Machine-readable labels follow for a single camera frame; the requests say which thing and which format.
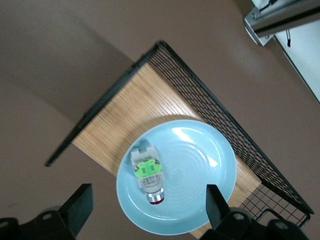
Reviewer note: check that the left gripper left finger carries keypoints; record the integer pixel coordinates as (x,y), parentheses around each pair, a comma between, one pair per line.
(75,207)

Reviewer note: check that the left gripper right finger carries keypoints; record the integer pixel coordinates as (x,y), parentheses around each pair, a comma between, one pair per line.
(220,217)

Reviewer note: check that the light blue plate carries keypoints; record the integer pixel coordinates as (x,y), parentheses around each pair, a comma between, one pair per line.
(195,160)

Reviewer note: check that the brown table cover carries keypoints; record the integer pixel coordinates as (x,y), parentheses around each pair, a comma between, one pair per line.
(50,50)

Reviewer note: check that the grey bracket with aluminium pole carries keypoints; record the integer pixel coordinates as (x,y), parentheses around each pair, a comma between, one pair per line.
(275,21)

